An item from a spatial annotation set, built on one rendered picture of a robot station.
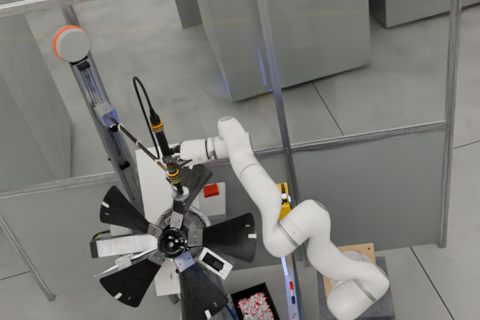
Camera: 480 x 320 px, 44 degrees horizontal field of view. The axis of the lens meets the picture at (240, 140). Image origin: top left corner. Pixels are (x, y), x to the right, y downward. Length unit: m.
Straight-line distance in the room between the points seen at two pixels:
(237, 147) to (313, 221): 0.39
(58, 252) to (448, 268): 2.38
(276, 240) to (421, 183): 1.74
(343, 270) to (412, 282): 1.77
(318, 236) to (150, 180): 1.11
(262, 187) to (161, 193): 1.02
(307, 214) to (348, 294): 0.38
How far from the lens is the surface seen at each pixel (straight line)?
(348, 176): 3.34
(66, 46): 2.66
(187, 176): 2.53
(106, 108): 2.77
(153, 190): 2.79
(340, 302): 2.13
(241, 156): 2.02
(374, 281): 2.11
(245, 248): 2.51
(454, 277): 3.82
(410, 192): 3.52
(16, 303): 4.37
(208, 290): 2.61
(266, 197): 1.84
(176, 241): 2.51
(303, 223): 1.87
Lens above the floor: 3.04
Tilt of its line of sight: 39 degrees down
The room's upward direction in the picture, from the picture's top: 13 degrees counter-clockwise
